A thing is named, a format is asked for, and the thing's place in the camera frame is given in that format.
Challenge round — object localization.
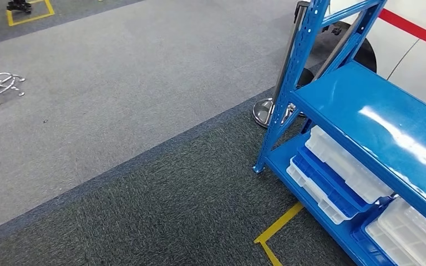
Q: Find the blue metal shelf rack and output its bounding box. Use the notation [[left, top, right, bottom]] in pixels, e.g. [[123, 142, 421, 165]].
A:
[[252, 0, 426, 266]]

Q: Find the yellow floor tape square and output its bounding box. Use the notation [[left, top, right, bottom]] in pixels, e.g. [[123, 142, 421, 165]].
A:
[[6, 0, 55, 27], [253, 202, 306, 266]]

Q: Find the small white plastic bin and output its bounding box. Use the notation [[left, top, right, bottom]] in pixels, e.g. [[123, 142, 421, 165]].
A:
[[286, 157, 355, 226], [305, 126, 394, 205]]

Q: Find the large white plastic bin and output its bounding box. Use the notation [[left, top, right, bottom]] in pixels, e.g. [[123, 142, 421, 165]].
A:
[[365, 220, 423, 266], [377, 197, 426, 266]]

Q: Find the white car with red stripe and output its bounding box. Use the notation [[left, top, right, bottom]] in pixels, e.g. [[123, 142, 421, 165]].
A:
[[323, 0, 426, 116]]

